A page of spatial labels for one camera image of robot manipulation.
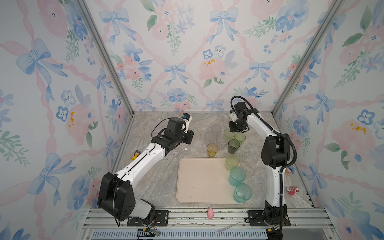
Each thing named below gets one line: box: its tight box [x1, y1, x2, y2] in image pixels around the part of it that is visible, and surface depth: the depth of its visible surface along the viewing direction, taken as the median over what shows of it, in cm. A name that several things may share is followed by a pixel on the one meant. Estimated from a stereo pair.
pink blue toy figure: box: [285, 167, 296, 175], surface depth 87 cm
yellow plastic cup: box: [206, 143, 219, 158], surface depth 96 cm
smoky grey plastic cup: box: [227, 139, 241, 154], surface depth 99 cm
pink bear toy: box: [286, 186, 300, 196], surface depth 81 cm
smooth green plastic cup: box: [234, 132, 246, 146], surface depth 100 cm
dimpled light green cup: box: [223, 128, 235, 138], surface depth 100 cm
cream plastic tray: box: [176, 157, 237, 204], surface depth 87 cm
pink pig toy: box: [207, 207, 214, 220], surface depth 76 cm
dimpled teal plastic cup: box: [233, 183, 253, 204], surface depth 77 cm
